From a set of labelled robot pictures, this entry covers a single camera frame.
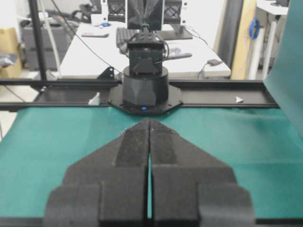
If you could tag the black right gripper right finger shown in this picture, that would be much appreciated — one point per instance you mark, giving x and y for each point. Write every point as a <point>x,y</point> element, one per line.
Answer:
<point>191,188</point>

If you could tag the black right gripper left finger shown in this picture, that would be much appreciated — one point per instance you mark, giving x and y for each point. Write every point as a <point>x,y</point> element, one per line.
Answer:
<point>106,188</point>

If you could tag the green table cloth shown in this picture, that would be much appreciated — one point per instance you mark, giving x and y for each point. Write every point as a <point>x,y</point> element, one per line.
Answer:
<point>263,146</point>

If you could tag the white desk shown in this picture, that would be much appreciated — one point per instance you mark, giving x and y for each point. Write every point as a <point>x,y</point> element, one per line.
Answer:
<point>87,58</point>

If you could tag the black keyboard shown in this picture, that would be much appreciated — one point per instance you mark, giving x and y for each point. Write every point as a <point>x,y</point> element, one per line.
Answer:
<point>123,35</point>

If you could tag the cardboard box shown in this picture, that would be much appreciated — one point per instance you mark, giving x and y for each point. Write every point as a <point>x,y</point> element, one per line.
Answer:
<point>9,45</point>

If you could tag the black computer monitor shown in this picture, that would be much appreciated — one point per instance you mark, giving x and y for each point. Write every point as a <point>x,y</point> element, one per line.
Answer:
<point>167,18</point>

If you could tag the black aluminium frame rail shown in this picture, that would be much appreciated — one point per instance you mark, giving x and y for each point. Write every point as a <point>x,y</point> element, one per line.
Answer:
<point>182,93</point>

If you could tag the black vertical frame post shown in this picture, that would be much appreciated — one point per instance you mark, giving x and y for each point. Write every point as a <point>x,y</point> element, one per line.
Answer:
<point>36,25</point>

